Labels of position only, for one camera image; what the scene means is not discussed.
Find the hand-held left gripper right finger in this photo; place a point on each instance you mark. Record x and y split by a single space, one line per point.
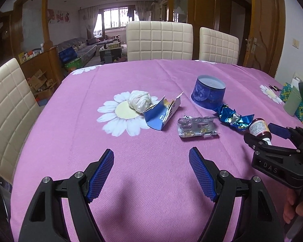
200 174

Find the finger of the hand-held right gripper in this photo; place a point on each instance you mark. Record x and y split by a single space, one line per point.
257 145
279 131

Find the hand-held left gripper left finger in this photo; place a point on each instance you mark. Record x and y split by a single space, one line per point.
101 174

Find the brown medicine bottle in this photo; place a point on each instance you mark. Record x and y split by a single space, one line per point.
258 128

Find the blue foil candy wrapper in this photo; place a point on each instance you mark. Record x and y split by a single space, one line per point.
232 118

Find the silver blister pack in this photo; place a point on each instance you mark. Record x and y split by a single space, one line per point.
194 128

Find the torn blue white carton box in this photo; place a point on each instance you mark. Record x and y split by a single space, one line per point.
156 117

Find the blue paper cup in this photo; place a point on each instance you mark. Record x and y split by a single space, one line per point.
207 93

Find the person's right hand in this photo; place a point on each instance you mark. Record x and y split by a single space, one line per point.
289 206

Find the pink floral tablecloth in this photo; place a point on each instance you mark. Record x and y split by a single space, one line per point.
91 136

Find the beaded tissue box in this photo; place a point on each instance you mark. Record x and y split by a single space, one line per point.
285 90

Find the small dark clip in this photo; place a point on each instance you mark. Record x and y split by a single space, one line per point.
274 87

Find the white tissue sheet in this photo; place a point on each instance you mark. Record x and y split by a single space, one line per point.
296 79

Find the cream quilted chair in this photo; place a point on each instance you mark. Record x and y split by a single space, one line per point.
159 40
10 111
218 46

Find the pile of cardboard boxes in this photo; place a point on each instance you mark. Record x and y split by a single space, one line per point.
40 83

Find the green box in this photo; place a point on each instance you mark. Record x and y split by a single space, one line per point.
73 65

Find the brown wooden door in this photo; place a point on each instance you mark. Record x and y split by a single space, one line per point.
265 17

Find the glass coffee table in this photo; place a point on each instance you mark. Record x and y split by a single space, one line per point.
109 53

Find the low wooden cabinet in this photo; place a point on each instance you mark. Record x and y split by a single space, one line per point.
50 63

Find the grey sofa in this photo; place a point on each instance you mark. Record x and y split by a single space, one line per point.
83 51

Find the blue bag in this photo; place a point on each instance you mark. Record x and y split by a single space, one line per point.
67 54

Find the barred window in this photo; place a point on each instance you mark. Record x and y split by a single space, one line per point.
115 17

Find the wall light switch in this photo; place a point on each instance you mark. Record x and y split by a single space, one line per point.
296 43

